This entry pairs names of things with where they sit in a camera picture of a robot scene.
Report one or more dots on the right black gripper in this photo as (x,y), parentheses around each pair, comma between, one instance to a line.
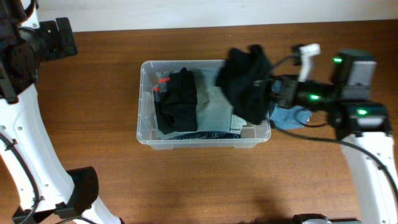
(285,91)

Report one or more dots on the blue t-shirt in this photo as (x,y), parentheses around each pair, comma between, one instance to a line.
(288,119)

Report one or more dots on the black garment with red trim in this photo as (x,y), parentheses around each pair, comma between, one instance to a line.
(175,101)

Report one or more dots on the dark blue jeans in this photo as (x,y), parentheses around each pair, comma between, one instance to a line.
(207,135)

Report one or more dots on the light washed jeans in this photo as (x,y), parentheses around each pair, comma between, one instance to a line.
(214,112)

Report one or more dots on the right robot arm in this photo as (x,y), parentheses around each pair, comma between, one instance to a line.
(362,127)

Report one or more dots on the dark green-black shirt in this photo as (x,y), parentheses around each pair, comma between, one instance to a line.
(242,79)

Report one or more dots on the clear plastic storage container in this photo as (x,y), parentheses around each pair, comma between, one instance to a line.
(146,121)

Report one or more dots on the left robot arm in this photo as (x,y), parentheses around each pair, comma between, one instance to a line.
(45,188)

